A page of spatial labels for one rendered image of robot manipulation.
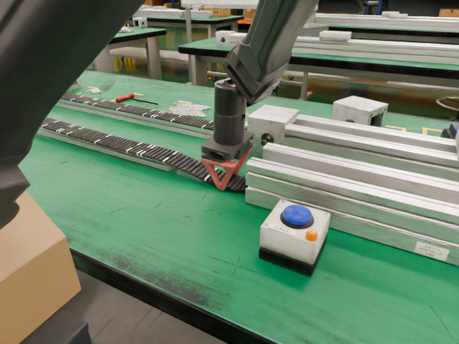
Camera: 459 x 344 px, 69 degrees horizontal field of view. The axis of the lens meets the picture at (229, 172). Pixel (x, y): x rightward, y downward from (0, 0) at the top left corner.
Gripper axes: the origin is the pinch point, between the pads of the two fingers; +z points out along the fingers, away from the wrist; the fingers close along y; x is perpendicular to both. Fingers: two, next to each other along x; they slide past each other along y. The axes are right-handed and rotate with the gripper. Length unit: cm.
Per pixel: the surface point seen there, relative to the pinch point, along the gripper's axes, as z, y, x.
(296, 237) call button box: -6.6, -17.5, -18.1
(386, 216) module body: -6.2, -6.4, -28.9
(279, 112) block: -8.3, 20.4, -3.7
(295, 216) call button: -7.8, -15.0, -17.1
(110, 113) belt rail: 3, 21, 49
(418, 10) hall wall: 38, 1047, -71
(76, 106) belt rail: 4, 23, 65
